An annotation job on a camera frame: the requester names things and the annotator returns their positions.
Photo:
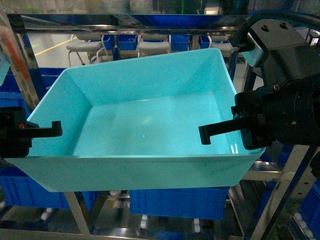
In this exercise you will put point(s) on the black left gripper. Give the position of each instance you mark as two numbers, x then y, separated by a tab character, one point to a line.
13	124

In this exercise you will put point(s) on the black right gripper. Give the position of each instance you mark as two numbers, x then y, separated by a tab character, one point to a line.
290	115

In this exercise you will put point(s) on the light cyan plastic bin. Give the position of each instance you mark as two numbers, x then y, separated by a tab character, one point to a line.
133	124

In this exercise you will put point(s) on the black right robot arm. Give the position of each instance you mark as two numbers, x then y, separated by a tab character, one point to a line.
290	57

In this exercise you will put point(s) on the blue bin lower shelf middle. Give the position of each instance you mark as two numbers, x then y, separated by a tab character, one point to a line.
190	203

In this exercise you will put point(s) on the steel left shelf rack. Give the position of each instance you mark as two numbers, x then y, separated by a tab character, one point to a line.
294	167

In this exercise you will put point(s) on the blue bin lower left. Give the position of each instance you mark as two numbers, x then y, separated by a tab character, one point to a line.
20	190

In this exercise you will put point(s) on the grey office chair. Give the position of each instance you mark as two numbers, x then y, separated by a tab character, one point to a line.
94	45

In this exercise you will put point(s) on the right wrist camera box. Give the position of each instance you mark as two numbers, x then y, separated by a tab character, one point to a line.
251	50

